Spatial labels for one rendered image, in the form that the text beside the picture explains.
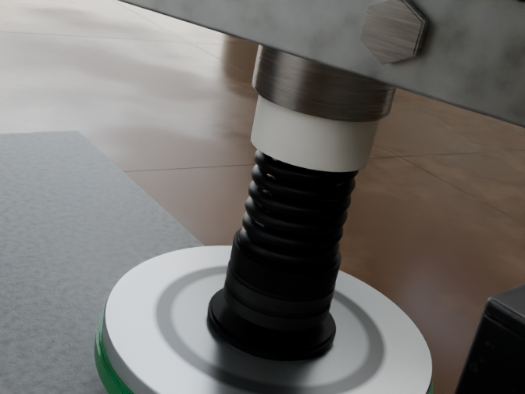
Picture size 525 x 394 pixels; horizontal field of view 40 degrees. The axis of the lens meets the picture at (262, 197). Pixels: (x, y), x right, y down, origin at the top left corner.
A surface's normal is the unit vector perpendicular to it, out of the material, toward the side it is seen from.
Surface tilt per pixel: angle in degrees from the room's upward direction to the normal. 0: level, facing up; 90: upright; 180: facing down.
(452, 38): 90
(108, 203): 0
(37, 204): 0
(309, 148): 90
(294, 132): 90
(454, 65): 90
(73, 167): 0
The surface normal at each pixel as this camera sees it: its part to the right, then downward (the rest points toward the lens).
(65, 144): 0.18, -0.91
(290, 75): -0.53, 0.23
